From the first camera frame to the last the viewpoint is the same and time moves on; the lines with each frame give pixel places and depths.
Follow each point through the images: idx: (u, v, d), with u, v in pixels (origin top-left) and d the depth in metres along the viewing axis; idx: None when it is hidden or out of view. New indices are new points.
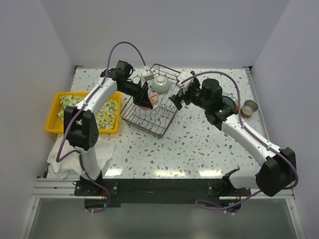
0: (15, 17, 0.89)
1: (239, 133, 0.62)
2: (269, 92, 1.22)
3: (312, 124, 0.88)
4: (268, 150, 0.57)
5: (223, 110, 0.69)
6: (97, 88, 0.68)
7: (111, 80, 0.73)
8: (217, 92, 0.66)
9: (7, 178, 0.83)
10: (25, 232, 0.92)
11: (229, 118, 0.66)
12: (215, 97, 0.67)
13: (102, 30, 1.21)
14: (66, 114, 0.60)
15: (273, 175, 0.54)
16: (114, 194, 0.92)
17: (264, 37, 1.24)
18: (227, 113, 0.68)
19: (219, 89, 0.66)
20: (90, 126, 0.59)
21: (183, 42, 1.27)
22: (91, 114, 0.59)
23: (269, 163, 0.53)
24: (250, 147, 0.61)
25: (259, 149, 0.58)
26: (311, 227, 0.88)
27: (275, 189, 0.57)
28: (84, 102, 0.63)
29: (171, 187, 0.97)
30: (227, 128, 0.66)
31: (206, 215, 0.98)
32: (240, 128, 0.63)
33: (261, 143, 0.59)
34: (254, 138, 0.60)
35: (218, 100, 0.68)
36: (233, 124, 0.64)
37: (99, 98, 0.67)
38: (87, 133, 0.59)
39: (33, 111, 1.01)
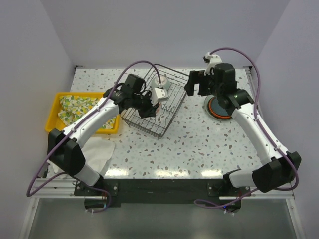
0: (15, 17, 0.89)
1: (250, 125, 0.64)
2: (269, 92, 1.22)
3: (312, 124, 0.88)
4: (275, 150, 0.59)
5: (239, 95, 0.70)
6: (93, 112, 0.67)
7: (113, 103, 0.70)
8: (230, 73, 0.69)
9: (7, 179, 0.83)
10: (25, 232, 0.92)
11: (243, 106, 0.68)
12: (227, 78, 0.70)
13: (102, 30, 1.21)
14: (51, 137, 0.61)
15: (273, 176, 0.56)
16: (114, 194, 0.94)
17: (264, 37, 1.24)
18: (241, 99, 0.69)
19: (232, 70, 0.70)
20: (73, 156, 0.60)
21: (183, 42, 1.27)
22: (76, 145, 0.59)
23: (273, 165, 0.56)
24: (257, 143, 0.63)
25: (266, 148, 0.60)
26: (311, 228, 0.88)
27: (270, 188, 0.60)
28: (73, 129, 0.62)
29: (171, 187, 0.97)
30: (238, 116, 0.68)
31: (207, 215, 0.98)
32: (252, 120, 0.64)
33: (269, 141, 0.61)
34: (263, 134, 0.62)
35: (232, 83, 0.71)
36: (245, 114, 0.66)
37: (91, 125, 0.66)
38: (69, 161, 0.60)
39: (32, 112, 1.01)
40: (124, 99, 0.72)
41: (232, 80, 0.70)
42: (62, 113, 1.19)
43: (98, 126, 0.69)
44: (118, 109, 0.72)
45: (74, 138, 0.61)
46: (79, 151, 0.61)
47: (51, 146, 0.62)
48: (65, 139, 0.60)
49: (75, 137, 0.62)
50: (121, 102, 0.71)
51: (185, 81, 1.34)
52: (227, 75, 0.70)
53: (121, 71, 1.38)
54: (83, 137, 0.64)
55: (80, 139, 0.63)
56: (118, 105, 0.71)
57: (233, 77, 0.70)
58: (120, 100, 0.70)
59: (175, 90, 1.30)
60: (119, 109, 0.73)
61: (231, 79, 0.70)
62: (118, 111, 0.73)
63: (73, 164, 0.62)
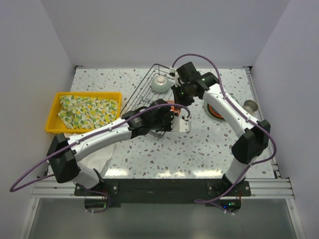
0: (15, 17, 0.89)
1: (221, 104, 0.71)
2: (269, 92, 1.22)
3: (312, 124, 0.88)
4: (247, 122, 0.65)
5: (206, 78, 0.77)
6: (104, 131, 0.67)
7: (127, 128, 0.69)
8: (190, 65, 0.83)
9: (7, 178, 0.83)
10: (25, 231, 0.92)
11: (211, 88, 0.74)
12: (189, 70, 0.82)
13: (101, 30, 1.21)
14: (55, 140, 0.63)
15: (249, 146, 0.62)
16: (114, 194, 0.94)
17: (264, 36, 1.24)
18: (209, 81, 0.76)
19: (190, 64, 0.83)
20: (66, 167, 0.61)
21: (183, 42, 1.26)
22: (72, 158, 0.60)
23: (247, 135, 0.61)
24: (231, 118, 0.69)
25: (239, 121, 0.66)
26: (311, 228, 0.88)
27: (249, 158, 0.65)
28: (77, 141, 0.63)
29: (171, 188, 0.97)
30: (209, 98, 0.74)
31: (207, 215, 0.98)
32: (222, 98, 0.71)
33: (241, 115, 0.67)
34: (235, 110, 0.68)
35: (194, 72, 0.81)
36: (215, 94, 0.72)
37: (97, 142, 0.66)
38: (61, 169, 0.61)
39: (33, 112, 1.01)
40: (141, 127, 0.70)
41: (193, 70, 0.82)
42: (62, 113, 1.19)
43: (104, 145, 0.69)
44: (130, 134, 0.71)
45: (74, 150, 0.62)
46: (74, 164, 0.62)
47: (52, 149, 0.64)
48: (65, 148, 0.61)
49: (76, 149, 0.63)
50: (136, 129, 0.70)
51: None
52: (187, 68, 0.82)
53: (121, 71, 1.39)
54: (83, 152, 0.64)
55: (80, 153, 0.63)
56: (131, 131, 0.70)
57: (193, 68, 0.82)
58: (134, 128, 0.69)
59: None
60: (132, 134, 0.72)
61: (192, 71, 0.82)
62: (130, 136, 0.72)
63: (64, 173, 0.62)
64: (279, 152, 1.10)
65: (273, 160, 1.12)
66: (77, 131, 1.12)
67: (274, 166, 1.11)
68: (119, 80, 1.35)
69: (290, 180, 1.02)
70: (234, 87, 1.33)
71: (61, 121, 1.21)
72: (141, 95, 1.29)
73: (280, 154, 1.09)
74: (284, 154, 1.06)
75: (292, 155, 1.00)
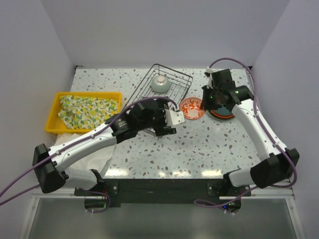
0: (15, 16, 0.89)
1: (250, 121, 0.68)
2: (269, 92, 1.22)
3: (312, 124, 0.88)
4: (274, 147, 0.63)
5: (239, 92, 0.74)
6: (86, 139, 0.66)
7: (110, 134, 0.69)
8: (226, 73, 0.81)
9: (7, 179, 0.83)
10: (25, 232, 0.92)
11: (243, 102, 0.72)
12: (224, 77, 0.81)
13: (101, 30, 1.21)
14: (37, 152, 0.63)
15: (270, 172, 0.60)
16: (114, 194, 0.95)
17: (264, 36, 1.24)
18: (242, 95, 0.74)
19: (227, 70, 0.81)
20: (48, 179, 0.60)
21: (183, 42, 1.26)
22: (52, 171, 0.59)
23: (270, 161, 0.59)
24: (256, 138, 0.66)
25: (264, 143, 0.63)
26: (311, 228, 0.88)
27: (268, 183, 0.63)
28: (57, 151, 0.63)
29: (171, 187, 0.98)
30: (238, 112, 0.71)
31: (207, 215, 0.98)
32: (252, 116, 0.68)
33: (269, 138, 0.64)
34: (263, 131, 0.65)
35: (229, 82, 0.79)
36: (245, 110, 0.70)
37: (79, 150, 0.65)
38: (44, 181, 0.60)
39: (33, 112, 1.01)
40: (126, 131, 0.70)
41: (228, 79, 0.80)
42: (62, 113, 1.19)
43: (88, 153, 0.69)
44: (116, 140, 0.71)
45: (54, 162, 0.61)
46: (56, 176, 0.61)
47: (35, 160, 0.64)
48: (45, 160, 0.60)
49: (56, 160, 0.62)
50: (121, 134, 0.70)
51: (185, 81, 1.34)
52: (223, 74, 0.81)
53: (120, 71, 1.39)
54: (66, 162, 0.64)
55: (62, 164, 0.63)
56: (115, 137, 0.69)
57: (229, 76, 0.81)
58: (118, 133, 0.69)
59: (175, 90, 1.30)
60: (118, 139, 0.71)
61: (228, 79, 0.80)
62: (116, 141, 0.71)
63: (48, 184, 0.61)
64: None
65: None
66: (77, 131, 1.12)
67: None
68: (119, 80, 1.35)
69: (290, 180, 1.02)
70: None
71: (61, 121, 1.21)
72: (141, 94, 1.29)
73: None
74: None
75: None
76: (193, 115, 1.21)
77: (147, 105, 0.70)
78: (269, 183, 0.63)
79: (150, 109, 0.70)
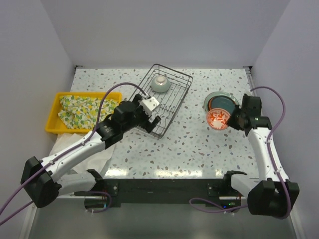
0: (15, 16, 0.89)
1: (259, 146, 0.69)
2: (269, 92, 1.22)
3: (312, 124, 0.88)
4: (275, 174, 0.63)
5: (259, 120, 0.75)
6: (77, 146, 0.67)
7: (99, 138, 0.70)
8: (255, 100, 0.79)
9: (7, 179, 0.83)
10: (26, 231, 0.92)
11: (260, 128, 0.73)
12: (251, 104, 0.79)
13: (101, 30, 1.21)
14: (28, 165, 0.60)
15: (264, 195, 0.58)
16: (114, 194, 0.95)
17: (264, 36, 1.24)
18: (261, 124, 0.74)
19: (257, 98, 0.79)
20: (44, 189, 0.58)
21: (183, 42, 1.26)
22: (49, 179, 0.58)
23: (266, 183, 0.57)
24: (261, 163, 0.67)
25: (266, 169, 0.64)
26: (311, 228, 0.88)
27: (261, 209, 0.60)
28: (51, 161, 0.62)
29: (170, 187, 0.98)
30: (252, 136, 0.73)
31: (207, 215, 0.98)
32: (263, 142, 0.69)
33: (272, 165, 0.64)
34: (269, 157, 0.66)
35: (255, 109, 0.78)
36: (258, 135, 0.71)
37: (73, 158, 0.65)
38: (40, 193, 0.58)
39: (33, 113, 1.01)
40: (113, 135, 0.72)
41: (255, 107, 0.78)
42: (62, 113, 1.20)
43: (80, 160, 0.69)
44: (104, 145, 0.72)
45: (50, 171, 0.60)
46: (52, 185, 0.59)
47: (26, 175, 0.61)
48: (40, 171, 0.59)
49: (51, 170, 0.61)
50: (109, 139, 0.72)
51: (185, 81, 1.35)
52: (251, 100, 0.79)
53: (121, 71, 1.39)
54: (60, 171, 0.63)
55: (57, 173, 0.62)
56: (104, 142, 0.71)
57: (257, 104, 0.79)
58: (107, 137, 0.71)
59: (175, 90, 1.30)
60: (106, 145, 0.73)
61: (255, 106, 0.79)
62: (104, 146, 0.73)
63: (42, 196, 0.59)
64: (279, 153, 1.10)
65: None
66: (77, 131, 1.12)
67: None
68: (119, 80, 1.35)
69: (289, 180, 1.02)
70: (234, 87, 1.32)
71: (61, 121, 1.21)
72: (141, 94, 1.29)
73: (280, 154, 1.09)
74: (284, 154, 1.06)
75: (292, 155, 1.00)
76: (219, 126, 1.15)
77: (125, 108, 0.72)
78: (261, 209, 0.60)
79: (129, 111, 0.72)
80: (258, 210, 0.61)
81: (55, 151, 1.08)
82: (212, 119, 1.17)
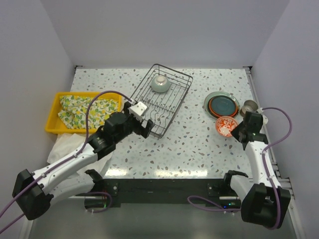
0: (15, 16, 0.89)
1: (254, 156, 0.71)
2: (269, 92, 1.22)
3: (312, 124, 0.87)
4: (267, 179, 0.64)
5: (256, 137, 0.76)
6: (70, 158, 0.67)
7: (92, 151, 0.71)
8: (255, 118, 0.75)
9: (7, 179, 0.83)
10: (25, 231, 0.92)
11: (256, 142, 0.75)
12: (251, 121, 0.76)
13: (101, 30, 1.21)
14: (20, 178, 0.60)
15: (255, 199, 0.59)
16: (114, 194, 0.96)
17: (264, 36, 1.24)
18: (258, 139, 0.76)
19: (258, 116, 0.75)
20: (35, 202, 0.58)
21: (182, 42, 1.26)
22: (41, 192, 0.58)
23: (258, 187, 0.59)
24: (255, 171, 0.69)
25: (259, 175, 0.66)
26: (311, 228, 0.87)
27: (251, 215, 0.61)
28: (42, 174, 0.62)
29: (171, 187, 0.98)
30: (248, 148, 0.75)
31: (207, 215, 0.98)
32: (259, 152, 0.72)
33: (266, 172, 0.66)
34: (263, 166, 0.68)
35: (255, 126, 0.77)
36: (254, 147, 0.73)
37: (65, 170, 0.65)
38: (31, 206, 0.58)
39: (33, 113, 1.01)
40: (106, 147, 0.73)
41: (255, 123, 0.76)
42: (62, 113, 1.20)
43: (73, 172, 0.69)
44: (97, 157, 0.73)
45: (41, 184, 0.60)
46: (43, 198, 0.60)
47: (17, 188, 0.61)
48: (32, 184, 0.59)
49: (43, 182, 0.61)
50: (101, 150, 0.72)
51: (185, 81, 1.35)
52: (252, 118, 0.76)
53: (121, 71, 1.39)
54: (52, 183, 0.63)
55: (48, 185, 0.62)
56: (96, 154, 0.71)
57: (258, 121, 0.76)
58: (100, 149, 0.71)
59: (175, 90, 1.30)
60: (98, 156, 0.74)
61: (255, 123, 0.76)
62: (97, 158, 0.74)
63: (34, 209, 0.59)
64: (279, 153, 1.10)
65: (274, 160, 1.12)
66: (77, 131, 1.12)
67: (274, 166, 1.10)
68: (119, 80, 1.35)
69: (290, 180, 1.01)
70: (234, 87, 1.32)
71: (61, 121, 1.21)
72: (141, 95, 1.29)
73: (280, 154, 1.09)
74: (284, 154, 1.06)
75: (292, 155, 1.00)
76: (226, 133, 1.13)
77: (115, 120, 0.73)
78: (252, 214, 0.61)
79: (119, 123, 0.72)
80: (249, 215, 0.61)
81: (55, 151, 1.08)
82: (221, 125, 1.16)
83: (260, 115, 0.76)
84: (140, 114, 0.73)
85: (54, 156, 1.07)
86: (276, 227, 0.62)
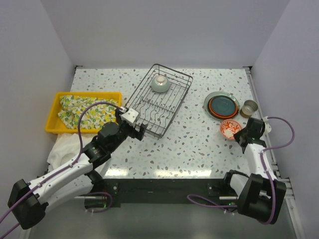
0: (15, 16, 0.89)
1: (252, 154, 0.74)
2: (269, 91, 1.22)
3: (312, 124, 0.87)
4: (264, 173, 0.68)
5: (255, 141, 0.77)
6: (66, 168, 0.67)
7: (87, 161, 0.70)
8: (257, 123, 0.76)
9: (7, 179, 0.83)
10: (25, 232, 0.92)
11: (255, 144, 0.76)
12: (253, 127, 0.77)
13: (101, 30, 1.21)
14: (16, 188, 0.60)
15: (251, 187, 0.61)
16: (114, 194, 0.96)
17: (264, 36, 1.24)
18: (257, 142, 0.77)
19: (261, 123, 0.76)
20: (31, 212, 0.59)
21: (182, 42, 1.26)
22: (36, 203, 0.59)
23: (254, 177, 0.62)
24: (253, 166, 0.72)
25: (257, 169, 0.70)
26: (311, 228, 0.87)
27: (247, 206, 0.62)
28: (38, 183, 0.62)
29: (171, 187, 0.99)
30: (247, 149, 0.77)
31: (206, 215, 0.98)
32: (257, 151, 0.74)
33: (263, 167, 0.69)
34: (260, 162, 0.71)
35: (256, 132, 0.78)
36: (253, 146, 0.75)
37: (60, 180, 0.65)
38: (27, 215, 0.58)
39: (33, 113, 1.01)
40: (101, 156, 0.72)
41: (257, 130, 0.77)
42: (62, 113, 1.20)
43: (68, 181, 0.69)
44: (92, 167, 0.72)
45: (37, 194, 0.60)
46: (39, 208, 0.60)
47: (13, 198, 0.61)
48: (27, 193, 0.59)
49: (39, 192, 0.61)
50: (96, 160, 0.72)
51: (185, 81, 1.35)
52: (254, 124, 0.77)
53: (120, 71, 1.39)
54: (47, 193, 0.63)
55: (44, 195, 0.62)
56: (92, 164, 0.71)
57: (259, 128, 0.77)
58: (95, 158, 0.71)
59: (175, 90, 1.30)
60: (94, 166, 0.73)
61: (256, 129, 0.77)
62: (92, 167, 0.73)
63: (29, 217, 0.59)
64: (279, 153, 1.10)
65: (273, 160, 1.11)
66: (76, 131, 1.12)
67: (274, 166, 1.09)
68: (119, 80, 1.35)
69: (290, 180, 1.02)
70: (234, 87, 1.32)
71: (61, 121, 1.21)
72: (141, 95, 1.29)
73: (280, 154, 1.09)
74: (284, 154, 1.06)
75: (292, 155, 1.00)
76: (228, 135, 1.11)
77: (108, 130, 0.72)
78: (247, 206, 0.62)
79: (112, 134, 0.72)
80: (245, 207, 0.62)
81: (55, 151, 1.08)
82: (226, 127, 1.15)
83: (261, 121, 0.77)
84: (131, 121, 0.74)
85: (54, 156, 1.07)
86: (271, 222, 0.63)
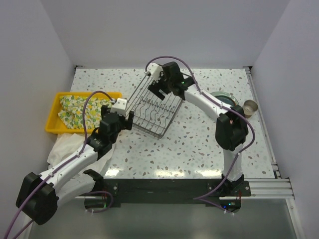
0: (15, 16, 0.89)
1: (198, 99, 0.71)
2: (269, 92, 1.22)
3: (312, 124, 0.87)
4: (222, 108, 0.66)
5: (186, 82, 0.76)
6: (74, 157, 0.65)
7: (92, 149, 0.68)
8: (174, 67, 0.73)
9: (7, 178, 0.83)
10: (25, 232, 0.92)
11: (190, 88, 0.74)
12: (173, 73, 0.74)
13: (100, 30, 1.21)
14: (26, 182, 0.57)
15: (224, 127, 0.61)
16: (114, 194, 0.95)
17: (264, 37, 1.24)
18: (189, 84, 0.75)
19: (174, 63, 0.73)
20: (45, 202, 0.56)
21: (182, 42, 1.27)
22: (52, 190, 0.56)
23: (221, 118, 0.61)
24: (208, 109, 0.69)
25: (214, 109, 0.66)
26: (311, 228, 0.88)
27: (228, 140, 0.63)
28: (50, 173, 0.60)
29: (170, 187, 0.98)
30: (189, 97, 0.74)
31: (207, 214, 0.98)
32: (199, 94, 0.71)
33: (215, 103, 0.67)
34: (210, 101, 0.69)
35: (178, 75, 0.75)
36: (192, 92, 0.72)
37: (71, 169, 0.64)
38: (40, 209, 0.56)
39: (32, 112, 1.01)
40: (104, 146, 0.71)
41: (177, 72, 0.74)
42: (62, 113, 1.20)
43: (77, 173, 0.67)
44: (96, 156, 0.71)
45: (51, 183, 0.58)
46: (52, 198, 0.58)
47: (23, 192, 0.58)
48: (41, 184, 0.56)
49: (52, 181, 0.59)
50: (100, 150, 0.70)
51: None
52: (172, 69, 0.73)
53: (120, 71, 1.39)
54: (60, 183, 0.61)
55: (57, 184, 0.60)
56: (97, 153, 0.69)
57: (177, 69, 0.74)
58: (99, 148, 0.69)
59: None
60: (97, 156, 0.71)
61: (176, 72, 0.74)
62: (96, 158, 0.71)
63: (41, 213, 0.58)
64: (279, 152, 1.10)
65: (273, 160, 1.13)
66: (77, 131, 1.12)
67: (274, 166, 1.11)
68: (119, 80, 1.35)
69: (290, 180, 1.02)
70: (234, 87, 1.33)
71: (61, 121, 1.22)
72: (141, 95, 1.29)
73: (280, 154, 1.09)
74: (284, 154, 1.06)
75: (292, 155, 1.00)
76: None
77: (110, 119, 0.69)
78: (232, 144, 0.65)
79: (114, 122, 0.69)
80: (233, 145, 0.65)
81: (55, 151, 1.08)
82: None
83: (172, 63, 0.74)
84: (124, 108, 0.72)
85: (54, 156, 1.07)
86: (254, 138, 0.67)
